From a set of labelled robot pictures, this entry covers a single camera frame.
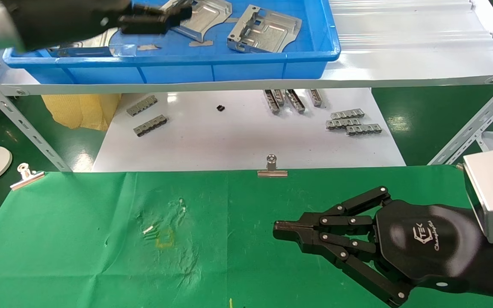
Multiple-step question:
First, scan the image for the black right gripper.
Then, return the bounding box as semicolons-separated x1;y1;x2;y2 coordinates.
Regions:
273;186;493;308

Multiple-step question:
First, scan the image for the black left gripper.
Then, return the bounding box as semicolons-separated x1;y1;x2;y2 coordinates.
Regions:
5;0;194;53

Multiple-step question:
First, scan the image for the silver sheet metal bracket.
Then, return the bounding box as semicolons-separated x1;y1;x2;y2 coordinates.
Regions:
48;28;121;57
161;0;233;43
227;5;302;53

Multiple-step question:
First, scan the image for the blue plastic bin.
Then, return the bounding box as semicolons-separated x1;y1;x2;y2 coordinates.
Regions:
3;0;342;85

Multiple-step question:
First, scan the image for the silver binder clip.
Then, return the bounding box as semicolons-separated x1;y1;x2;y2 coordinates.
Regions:
257;154;288;178
10;163;45;190

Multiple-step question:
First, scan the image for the green cloth mat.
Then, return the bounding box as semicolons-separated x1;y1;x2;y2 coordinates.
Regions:
0;165;493;308

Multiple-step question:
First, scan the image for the yellow mesh bag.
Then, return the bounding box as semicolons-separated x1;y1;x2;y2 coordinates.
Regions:
41;93;122;131

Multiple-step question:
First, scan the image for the white floor board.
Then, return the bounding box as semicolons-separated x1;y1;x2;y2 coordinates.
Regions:
92;88;407;173

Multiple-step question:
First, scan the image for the white perforated angle shelf leg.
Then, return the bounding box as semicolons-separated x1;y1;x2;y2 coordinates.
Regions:
427;73;493;166
0;64;73;172

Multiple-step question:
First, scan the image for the white metal shelf board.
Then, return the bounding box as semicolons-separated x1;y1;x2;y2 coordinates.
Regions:
0;0;493;96

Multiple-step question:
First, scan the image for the clear corrugated plastic sheet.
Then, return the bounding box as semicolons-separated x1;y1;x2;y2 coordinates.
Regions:
328;0;493;51

